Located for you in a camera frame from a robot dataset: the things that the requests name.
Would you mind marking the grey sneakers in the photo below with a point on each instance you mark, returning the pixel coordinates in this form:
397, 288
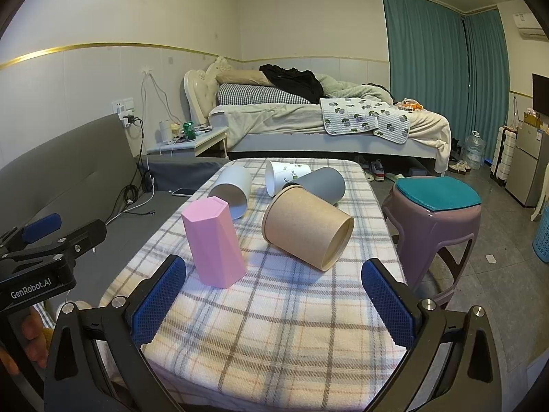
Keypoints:
376, 171

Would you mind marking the beige pillow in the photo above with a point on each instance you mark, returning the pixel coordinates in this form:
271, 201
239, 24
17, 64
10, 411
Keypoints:
244, 77

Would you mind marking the white wall socket panel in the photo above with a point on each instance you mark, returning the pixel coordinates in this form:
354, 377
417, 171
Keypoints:
123, 105

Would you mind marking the white cylinder container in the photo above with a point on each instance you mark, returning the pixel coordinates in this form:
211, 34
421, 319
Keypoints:
165, 132

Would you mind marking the black charger plug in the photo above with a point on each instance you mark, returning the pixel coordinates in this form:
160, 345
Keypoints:
130, 120

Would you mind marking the blue laundry basket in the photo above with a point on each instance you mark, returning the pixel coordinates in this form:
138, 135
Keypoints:
542, 240

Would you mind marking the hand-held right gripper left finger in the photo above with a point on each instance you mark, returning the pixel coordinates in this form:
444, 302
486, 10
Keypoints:
156, 304

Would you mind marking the orange snack packets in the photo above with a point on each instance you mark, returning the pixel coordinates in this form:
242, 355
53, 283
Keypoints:
409, 105

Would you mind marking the black television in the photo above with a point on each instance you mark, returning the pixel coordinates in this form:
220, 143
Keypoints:
541, 94

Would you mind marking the green can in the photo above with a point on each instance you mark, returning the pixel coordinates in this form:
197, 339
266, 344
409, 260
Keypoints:
189, 132

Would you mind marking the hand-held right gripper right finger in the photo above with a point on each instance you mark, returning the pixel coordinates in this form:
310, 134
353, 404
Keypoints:
388, 304

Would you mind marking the white printed paper cup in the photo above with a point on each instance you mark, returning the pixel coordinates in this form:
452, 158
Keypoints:
278, 176

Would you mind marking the plaid blanket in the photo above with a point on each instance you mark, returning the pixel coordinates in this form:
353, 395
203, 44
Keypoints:
278, 309

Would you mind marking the black clothing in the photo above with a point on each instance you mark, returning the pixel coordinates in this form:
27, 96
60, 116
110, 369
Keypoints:
296, 79

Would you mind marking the yellow box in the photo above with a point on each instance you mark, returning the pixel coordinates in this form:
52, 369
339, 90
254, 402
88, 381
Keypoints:
532, 118

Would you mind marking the purple plastic stool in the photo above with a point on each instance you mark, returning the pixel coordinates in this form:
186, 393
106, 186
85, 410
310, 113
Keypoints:
429, 231

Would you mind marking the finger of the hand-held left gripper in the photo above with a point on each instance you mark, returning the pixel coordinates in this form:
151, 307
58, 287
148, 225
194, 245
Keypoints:
43, 224
88, 231

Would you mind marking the white suitcase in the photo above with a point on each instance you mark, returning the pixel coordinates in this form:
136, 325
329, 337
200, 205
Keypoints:
504, 154

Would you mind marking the clear water jug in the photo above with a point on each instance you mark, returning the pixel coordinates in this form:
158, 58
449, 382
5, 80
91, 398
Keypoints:
475, 150

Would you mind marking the smartphone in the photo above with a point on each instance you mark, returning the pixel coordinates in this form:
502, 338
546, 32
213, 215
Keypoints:
183, 192

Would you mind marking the white sneakers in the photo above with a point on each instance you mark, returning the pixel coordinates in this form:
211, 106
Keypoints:
459, 167

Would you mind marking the pink faceted cup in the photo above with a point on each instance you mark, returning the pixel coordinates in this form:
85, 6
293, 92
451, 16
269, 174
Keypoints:
212, 244

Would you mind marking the brown paper cup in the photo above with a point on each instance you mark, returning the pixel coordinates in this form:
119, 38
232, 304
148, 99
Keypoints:
300, 223

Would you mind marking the white nightstand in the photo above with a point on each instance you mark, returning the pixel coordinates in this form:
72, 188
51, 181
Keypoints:
206, 139

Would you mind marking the light grey cup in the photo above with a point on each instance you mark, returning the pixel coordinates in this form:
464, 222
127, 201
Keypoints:
233, 178

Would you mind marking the teal curtain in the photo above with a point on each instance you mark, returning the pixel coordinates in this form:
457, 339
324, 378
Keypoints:
484, 73
420, 51

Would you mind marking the teal stool cushion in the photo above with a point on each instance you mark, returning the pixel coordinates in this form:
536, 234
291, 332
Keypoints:
433, 193

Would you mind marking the small grey fridge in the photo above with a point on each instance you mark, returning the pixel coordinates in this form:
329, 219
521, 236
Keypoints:
527, 163

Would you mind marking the dark grey cup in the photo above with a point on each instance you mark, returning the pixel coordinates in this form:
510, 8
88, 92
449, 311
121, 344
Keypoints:
321, 182

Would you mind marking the pale green duvet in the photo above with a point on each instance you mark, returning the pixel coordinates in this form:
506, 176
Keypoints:
351, 90

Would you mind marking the white air conditioner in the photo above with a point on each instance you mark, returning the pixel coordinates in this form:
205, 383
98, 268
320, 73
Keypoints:
529, 25

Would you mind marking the beige bed sheet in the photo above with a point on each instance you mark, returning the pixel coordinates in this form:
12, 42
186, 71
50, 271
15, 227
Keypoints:
274, 118

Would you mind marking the person's left hand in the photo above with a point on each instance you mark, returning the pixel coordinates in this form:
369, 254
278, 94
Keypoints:
32, 334

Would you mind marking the checkered pillow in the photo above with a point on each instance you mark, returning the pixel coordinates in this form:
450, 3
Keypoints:
257, 93

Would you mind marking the leaf printed mat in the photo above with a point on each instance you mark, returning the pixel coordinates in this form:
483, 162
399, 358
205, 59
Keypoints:
343, 116

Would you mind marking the grey sofa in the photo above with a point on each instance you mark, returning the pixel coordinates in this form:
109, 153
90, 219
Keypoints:
64, 158

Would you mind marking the cream tufted headboard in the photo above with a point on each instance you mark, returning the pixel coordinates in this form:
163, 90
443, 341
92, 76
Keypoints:
199, 90

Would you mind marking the green slipper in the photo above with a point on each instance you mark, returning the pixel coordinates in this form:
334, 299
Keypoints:
394, 176

